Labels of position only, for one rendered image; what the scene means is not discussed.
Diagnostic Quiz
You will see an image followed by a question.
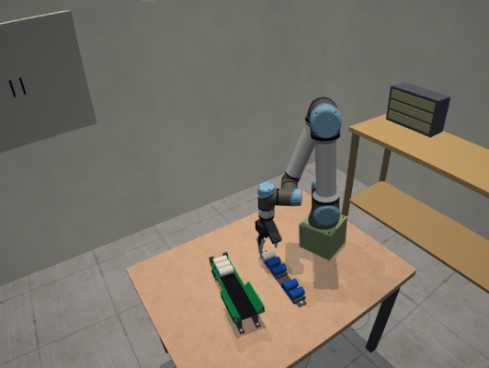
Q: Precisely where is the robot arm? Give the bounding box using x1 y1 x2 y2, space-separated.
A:
257 97 342 230

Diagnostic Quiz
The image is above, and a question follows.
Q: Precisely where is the blue plastic bar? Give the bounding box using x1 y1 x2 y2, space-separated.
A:
288 286 305 300
282 279 299 292
271 263 287 276
266 257 281 269

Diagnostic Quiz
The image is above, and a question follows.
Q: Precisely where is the white plastic bar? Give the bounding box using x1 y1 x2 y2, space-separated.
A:
212 255 228 267
215 260 231 271
218 265 234 277
260 249 276 261

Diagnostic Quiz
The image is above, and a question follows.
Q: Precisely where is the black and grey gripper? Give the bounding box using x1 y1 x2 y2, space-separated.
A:
256 215 274 254

